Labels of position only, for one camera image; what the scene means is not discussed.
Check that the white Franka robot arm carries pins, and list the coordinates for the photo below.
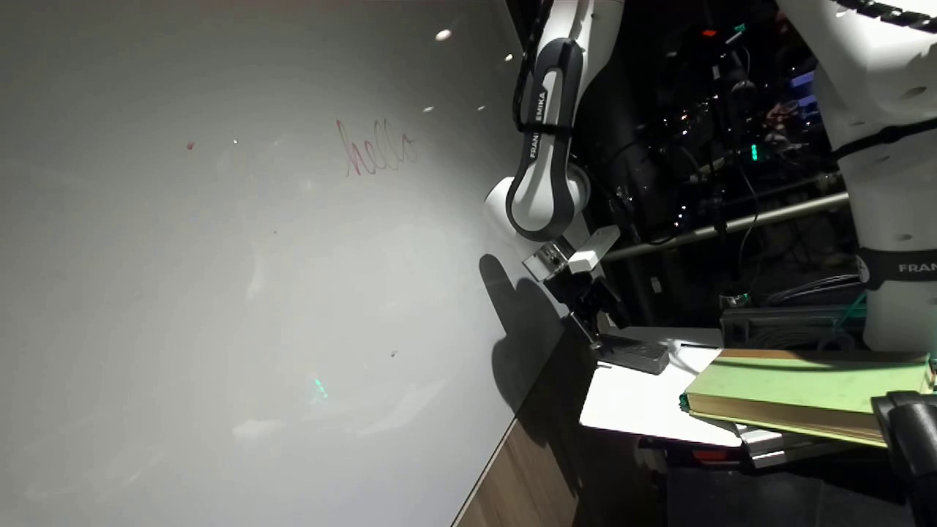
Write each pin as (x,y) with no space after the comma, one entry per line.
(547,148)

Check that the metal rail bar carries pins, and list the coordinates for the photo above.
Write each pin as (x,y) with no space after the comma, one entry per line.
(743,221)

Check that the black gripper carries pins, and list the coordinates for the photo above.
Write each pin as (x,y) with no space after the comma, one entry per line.
(583,303)

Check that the white paper sheet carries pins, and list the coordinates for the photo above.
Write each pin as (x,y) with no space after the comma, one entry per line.
(639,400)

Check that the dark green equipment box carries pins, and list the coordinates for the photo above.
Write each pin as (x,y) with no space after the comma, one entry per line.
(791,323)

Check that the green book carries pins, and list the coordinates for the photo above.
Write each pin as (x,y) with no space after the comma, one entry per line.
(810,391)

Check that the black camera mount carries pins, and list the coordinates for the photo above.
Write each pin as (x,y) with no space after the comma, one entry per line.
(911,448)

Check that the person in blue shirt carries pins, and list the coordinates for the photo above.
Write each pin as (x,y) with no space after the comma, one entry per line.
(810,91)

